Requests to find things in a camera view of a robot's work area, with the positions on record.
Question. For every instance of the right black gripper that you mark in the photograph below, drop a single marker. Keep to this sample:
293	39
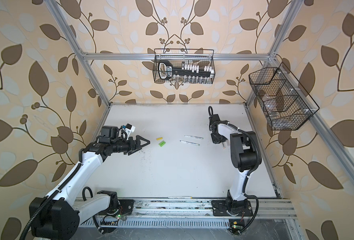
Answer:
214	140

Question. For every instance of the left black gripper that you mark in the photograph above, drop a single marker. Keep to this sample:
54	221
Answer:
137	144

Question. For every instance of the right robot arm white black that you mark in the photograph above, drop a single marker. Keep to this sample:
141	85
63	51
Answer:
245	157

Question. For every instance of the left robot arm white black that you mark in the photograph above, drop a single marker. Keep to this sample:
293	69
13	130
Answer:
58	215

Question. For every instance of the black tool in basket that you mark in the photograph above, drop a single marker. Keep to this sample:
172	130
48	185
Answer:
169	71

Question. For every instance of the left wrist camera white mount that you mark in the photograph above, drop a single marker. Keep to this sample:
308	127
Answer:
127	130

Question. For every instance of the aluminium frame right post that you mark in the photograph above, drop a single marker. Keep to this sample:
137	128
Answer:
270	59

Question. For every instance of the aluminium frame post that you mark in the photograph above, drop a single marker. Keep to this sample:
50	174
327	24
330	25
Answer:
55	11
270	59

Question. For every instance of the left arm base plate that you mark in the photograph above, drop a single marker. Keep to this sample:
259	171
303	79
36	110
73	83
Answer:
124	207

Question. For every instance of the pen lying on rail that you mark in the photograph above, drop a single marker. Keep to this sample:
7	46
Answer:
179	197

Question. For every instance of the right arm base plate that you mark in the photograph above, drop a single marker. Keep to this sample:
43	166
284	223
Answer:
223	208

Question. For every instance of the back black wire basket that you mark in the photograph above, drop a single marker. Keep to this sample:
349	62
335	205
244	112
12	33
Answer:
201	57

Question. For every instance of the black wire basket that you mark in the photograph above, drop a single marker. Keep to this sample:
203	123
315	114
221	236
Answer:
201	57
284	100

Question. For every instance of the right black wire basket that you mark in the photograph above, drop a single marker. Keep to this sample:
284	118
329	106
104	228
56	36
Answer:
284	100

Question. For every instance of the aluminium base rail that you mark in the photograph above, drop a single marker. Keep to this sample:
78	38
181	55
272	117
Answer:
202	208

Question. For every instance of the aluminium frame left post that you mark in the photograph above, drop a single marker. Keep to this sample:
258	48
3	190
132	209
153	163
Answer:
55	11

